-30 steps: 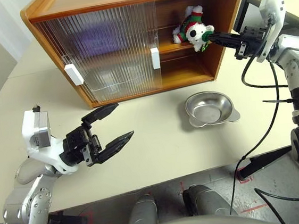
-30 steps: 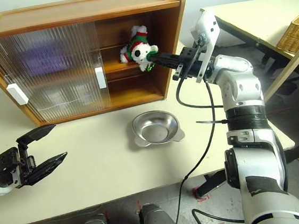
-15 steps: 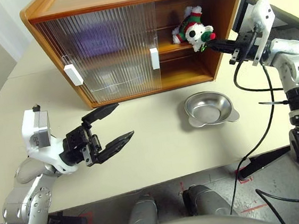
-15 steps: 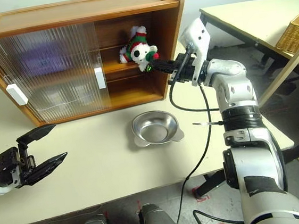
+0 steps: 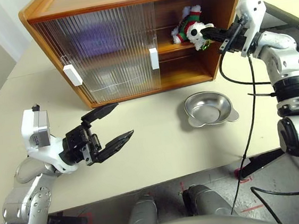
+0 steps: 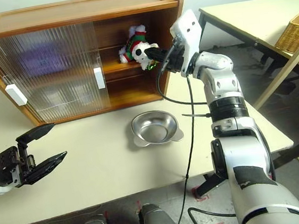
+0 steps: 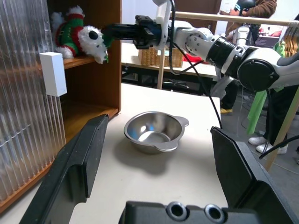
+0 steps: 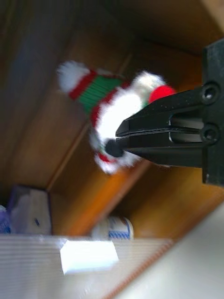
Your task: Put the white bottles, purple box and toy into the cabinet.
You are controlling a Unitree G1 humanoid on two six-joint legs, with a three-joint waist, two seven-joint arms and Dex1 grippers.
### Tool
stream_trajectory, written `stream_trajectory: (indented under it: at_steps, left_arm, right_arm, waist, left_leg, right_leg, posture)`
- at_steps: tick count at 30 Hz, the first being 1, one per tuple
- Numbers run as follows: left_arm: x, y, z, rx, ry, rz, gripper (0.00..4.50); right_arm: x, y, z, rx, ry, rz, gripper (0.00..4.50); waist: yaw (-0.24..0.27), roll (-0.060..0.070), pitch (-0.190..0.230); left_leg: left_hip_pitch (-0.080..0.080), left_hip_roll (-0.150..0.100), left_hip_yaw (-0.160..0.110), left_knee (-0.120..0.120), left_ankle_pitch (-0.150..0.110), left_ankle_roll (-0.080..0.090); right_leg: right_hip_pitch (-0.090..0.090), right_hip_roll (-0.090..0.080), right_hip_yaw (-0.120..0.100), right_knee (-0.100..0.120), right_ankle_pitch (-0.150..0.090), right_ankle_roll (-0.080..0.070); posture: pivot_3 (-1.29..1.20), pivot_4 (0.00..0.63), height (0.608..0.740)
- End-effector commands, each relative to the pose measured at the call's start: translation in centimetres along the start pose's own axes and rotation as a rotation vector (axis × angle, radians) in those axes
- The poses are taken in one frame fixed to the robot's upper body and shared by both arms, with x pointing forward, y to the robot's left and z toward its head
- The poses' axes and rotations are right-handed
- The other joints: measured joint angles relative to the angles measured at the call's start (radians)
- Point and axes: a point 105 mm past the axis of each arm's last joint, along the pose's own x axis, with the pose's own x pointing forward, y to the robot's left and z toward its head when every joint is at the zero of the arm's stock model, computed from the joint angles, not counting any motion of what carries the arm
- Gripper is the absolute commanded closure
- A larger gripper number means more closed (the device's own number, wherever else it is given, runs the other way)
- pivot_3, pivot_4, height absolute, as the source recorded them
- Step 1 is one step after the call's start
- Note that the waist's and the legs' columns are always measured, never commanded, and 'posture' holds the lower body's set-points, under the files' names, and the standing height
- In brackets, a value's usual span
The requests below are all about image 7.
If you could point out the person in brown jacket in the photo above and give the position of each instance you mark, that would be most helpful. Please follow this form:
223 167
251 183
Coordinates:
264 7

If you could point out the white plush toy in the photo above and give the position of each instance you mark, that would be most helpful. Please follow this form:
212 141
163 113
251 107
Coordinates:
70 30

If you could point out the ribbed clear sliding door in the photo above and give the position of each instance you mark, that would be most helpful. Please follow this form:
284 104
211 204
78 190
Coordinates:
23 93
14 70

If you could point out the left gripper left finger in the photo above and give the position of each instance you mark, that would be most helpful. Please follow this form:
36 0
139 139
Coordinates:
70 168

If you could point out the green hanging cloth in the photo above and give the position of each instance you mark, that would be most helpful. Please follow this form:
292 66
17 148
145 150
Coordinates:
257 109

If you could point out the white background table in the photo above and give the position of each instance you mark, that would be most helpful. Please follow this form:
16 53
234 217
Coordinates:
198 70

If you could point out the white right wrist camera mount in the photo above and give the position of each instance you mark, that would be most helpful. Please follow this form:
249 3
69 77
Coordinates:
164 28

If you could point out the person with yellow shoe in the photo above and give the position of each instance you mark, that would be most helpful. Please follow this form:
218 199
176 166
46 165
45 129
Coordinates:
230 98

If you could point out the wooden cabinet shelf board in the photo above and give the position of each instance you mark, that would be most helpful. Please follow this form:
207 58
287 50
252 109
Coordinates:
77 62

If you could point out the white bowl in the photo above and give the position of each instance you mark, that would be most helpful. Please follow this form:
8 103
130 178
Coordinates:
149 140

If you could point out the wicker basket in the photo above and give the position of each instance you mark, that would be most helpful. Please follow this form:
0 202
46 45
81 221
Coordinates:
151 58

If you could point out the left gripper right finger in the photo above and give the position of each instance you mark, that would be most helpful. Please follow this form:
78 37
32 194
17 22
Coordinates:
240 177

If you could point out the brown wooden cabinet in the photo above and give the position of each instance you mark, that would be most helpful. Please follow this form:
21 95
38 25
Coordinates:
93 81

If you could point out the dark cardboard box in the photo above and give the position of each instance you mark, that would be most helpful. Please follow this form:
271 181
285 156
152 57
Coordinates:
268 40

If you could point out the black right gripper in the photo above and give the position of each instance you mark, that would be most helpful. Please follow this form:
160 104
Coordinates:
147 32

